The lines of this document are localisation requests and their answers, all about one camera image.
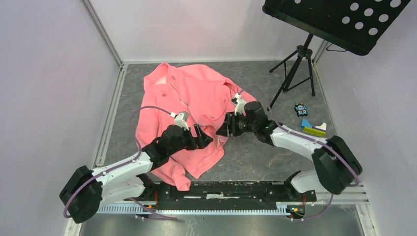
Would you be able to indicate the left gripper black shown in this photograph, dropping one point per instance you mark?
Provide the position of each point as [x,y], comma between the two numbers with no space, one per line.
[201,141]

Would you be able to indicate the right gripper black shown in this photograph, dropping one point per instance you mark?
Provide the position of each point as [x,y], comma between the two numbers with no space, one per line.
[228,125]

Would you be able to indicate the pink zip-up jacket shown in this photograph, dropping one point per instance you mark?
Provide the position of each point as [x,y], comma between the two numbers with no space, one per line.
[206,96]

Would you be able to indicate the white object behind arm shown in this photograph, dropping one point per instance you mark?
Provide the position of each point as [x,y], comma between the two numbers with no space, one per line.
[323,126]

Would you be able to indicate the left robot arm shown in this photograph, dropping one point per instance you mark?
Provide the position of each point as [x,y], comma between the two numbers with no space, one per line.
[88,190]

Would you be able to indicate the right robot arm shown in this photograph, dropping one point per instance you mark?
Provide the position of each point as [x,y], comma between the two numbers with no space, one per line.
[335,166]

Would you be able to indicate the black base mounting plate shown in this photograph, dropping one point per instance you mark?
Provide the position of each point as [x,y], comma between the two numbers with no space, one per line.
[224,195]

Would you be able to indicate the small black blue toy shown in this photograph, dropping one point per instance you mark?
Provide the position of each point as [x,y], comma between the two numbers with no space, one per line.
[300,110]

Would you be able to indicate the blue yellow small object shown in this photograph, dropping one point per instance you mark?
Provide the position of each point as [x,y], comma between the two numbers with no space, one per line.
[307,127]

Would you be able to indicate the black music stand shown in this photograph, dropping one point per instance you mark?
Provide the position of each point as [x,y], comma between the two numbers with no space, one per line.
[353,25]

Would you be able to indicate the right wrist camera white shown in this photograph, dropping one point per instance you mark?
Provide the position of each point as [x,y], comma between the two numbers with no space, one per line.
[239,104]

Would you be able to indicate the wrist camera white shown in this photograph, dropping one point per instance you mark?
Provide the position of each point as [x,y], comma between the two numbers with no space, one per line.
[180,119]
[239,104]

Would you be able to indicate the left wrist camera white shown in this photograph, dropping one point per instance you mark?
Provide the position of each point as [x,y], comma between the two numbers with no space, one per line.
[180,119]

